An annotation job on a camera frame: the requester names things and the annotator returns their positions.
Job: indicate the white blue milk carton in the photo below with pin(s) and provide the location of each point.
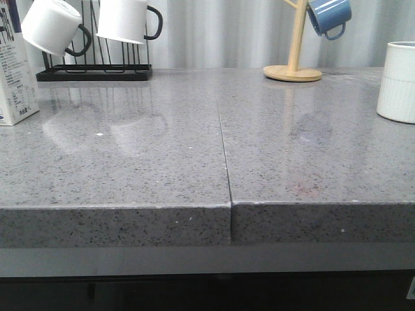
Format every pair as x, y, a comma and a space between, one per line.
18, 97

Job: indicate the white HOME ribbed cup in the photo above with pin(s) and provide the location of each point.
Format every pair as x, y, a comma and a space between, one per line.
396, 95

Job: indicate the blue enamel mug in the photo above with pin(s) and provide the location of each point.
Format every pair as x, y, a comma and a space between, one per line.
326, 15

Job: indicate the white mug black handle left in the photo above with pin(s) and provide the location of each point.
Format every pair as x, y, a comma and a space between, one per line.
51, 27

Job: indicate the wooden mug tree stand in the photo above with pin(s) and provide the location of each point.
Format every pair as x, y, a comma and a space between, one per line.
292, 72

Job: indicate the white mug black handle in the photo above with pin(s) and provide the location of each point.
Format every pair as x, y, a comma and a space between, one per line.
51, 27
126, 21

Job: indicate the black wire mug rack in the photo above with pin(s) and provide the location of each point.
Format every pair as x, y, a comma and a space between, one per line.
105, 60

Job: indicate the white mug black handle right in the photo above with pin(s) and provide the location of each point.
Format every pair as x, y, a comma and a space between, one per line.
126, 21

